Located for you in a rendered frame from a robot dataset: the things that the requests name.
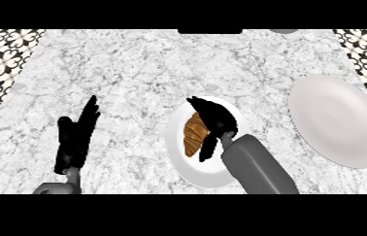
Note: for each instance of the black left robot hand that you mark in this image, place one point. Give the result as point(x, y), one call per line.
point(72, 139)

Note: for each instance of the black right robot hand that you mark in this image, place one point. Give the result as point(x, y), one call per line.
point(216, 117)

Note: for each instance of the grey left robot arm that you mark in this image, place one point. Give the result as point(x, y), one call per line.
point(66, 185)

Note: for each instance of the brown croissant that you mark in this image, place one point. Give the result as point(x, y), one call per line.
point(193, 138)

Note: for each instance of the small white plate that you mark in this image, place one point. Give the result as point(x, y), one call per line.
point(200, 172)

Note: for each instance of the large white plate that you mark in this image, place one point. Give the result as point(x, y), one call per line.
point(328, 120)

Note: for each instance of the grey round object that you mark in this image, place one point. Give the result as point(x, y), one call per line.
point(284, 30)

